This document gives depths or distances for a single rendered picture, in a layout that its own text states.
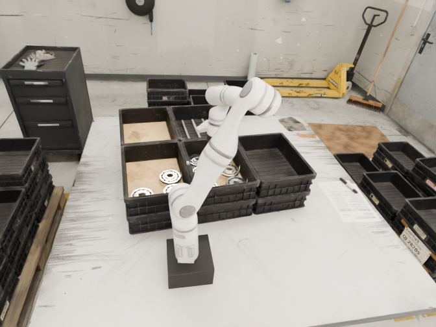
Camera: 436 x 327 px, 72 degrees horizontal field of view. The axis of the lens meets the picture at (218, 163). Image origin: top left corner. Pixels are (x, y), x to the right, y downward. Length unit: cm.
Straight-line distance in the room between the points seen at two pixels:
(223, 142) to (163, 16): 373
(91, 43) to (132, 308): 392
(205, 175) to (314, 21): 431
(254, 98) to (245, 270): 76
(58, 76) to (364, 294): 241
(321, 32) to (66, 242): 454
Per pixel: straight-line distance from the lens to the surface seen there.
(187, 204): 97
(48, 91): 276
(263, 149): 178
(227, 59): 477
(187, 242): 112
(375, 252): 162
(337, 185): 189
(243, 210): 148
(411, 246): 224
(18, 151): 251
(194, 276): 121
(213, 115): 119
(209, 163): 90
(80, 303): 129
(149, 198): 126
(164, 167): 157
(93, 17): 460
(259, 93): 85
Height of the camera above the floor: 179
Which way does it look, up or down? 37 degrees down
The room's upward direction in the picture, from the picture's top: 6 degrees clockwise
